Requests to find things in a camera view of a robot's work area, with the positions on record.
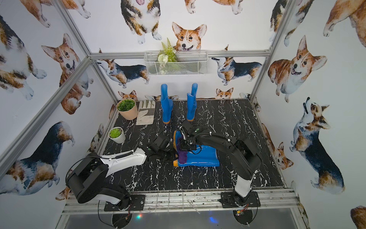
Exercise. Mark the pink ribbed plant pot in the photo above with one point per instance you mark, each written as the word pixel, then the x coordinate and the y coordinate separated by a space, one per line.
pixel 131 114

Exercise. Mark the blue rubber boot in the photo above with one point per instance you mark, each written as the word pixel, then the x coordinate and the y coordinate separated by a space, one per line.
pixel 191 102
pixel 207 157
pixel 166 104

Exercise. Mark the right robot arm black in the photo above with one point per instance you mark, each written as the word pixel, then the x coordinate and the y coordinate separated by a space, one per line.
pixel 242 152

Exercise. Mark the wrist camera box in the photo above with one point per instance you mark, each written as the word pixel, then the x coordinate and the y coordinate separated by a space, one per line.
pixel 188 127
pixel 161 142

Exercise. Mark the fern and white flower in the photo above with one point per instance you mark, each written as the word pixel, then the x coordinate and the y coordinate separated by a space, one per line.
pixel 167 54

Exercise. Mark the purple cloth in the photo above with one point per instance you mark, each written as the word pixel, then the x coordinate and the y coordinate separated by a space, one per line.
pixel 182 155

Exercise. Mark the green plant in white pot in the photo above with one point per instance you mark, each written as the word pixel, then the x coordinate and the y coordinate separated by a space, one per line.
pixel 115 133

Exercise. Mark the small white plant pot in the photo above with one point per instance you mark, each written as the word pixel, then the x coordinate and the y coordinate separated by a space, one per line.
pixel 121 139

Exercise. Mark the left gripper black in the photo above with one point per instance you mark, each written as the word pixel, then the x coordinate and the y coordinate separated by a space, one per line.
pixel 167 153

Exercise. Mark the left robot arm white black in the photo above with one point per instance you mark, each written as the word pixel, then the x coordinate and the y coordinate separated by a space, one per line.
pixel 88 179

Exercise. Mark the white grey work glove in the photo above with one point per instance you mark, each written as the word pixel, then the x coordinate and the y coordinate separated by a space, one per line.
pixel 146 111

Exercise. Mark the green plant in pink pot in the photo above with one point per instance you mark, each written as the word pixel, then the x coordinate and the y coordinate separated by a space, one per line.
pixel 126 105

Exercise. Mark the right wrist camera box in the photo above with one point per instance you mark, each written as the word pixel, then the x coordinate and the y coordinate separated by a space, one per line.
pixel 188 127

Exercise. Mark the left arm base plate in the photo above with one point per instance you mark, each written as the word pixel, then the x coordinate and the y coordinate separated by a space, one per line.
pixel 132 203

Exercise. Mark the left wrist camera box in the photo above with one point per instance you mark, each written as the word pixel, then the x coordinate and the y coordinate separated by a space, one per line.
pixel 161 142

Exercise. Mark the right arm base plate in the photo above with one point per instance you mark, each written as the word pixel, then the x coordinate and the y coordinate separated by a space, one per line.
pixel 234 200

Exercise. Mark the white wire wall basket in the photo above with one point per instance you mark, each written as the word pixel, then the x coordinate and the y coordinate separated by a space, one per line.
pixel 179 63

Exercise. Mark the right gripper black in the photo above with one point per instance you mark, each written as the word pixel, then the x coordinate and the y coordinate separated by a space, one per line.
pixel 183 148

